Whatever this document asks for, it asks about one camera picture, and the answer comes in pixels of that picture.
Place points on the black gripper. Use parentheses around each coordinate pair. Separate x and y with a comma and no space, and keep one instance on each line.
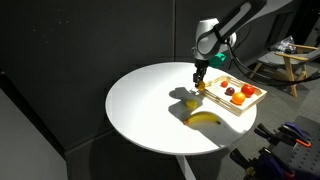
(201,68)

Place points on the small yellow-orange plastic fruit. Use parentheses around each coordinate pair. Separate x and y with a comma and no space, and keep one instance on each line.
(201,86)

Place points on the small yellow-green plastic ball fruit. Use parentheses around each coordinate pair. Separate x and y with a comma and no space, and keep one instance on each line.
(191,103)

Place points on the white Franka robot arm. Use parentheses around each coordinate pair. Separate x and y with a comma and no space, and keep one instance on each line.
(208,36)

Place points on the light wooden slatted crate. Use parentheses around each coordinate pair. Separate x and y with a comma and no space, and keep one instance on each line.
(221,97)

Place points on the dark purple plastic plum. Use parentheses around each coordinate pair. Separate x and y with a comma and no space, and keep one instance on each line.
(230,90)

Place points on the yellow plastic banana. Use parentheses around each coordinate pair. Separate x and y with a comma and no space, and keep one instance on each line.
(201,117)

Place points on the orange plastic orange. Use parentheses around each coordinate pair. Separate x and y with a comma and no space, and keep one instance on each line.
(238,98)

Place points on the red plastic tomato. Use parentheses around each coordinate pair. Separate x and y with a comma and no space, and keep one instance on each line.
(248,90)

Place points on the clear plastic bag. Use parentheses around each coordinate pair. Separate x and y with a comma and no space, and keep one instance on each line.
(285,45)

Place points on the wooden armchair with grey cushion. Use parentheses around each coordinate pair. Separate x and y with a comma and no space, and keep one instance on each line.
(289,57)

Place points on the purple and orange spring clamp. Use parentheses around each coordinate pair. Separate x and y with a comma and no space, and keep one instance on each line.
(295,131)
(271,164)

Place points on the perforated metal breadboard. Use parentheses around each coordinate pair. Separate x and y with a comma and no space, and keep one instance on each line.
(306,161)

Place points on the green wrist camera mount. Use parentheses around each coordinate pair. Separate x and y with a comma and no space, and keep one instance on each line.
(218,60)

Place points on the white table pedestal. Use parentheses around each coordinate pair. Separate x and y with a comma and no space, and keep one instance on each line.
(185,167)

